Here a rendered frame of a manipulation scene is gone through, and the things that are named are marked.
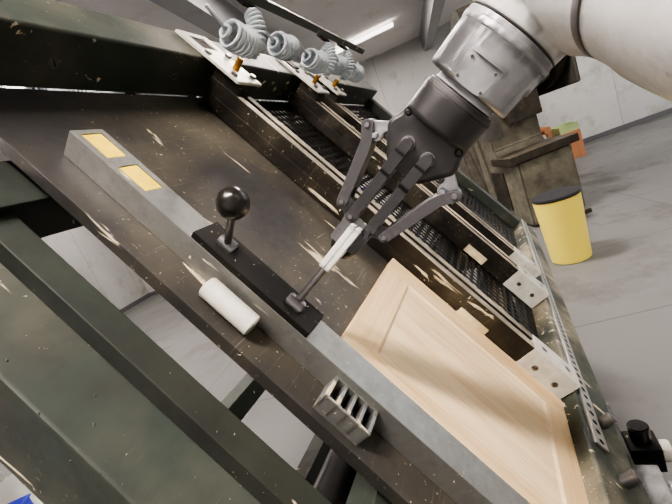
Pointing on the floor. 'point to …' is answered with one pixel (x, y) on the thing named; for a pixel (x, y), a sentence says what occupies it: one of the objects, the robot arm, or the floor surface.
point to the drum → (563, 224)
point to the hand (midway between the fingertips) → (343, 245)
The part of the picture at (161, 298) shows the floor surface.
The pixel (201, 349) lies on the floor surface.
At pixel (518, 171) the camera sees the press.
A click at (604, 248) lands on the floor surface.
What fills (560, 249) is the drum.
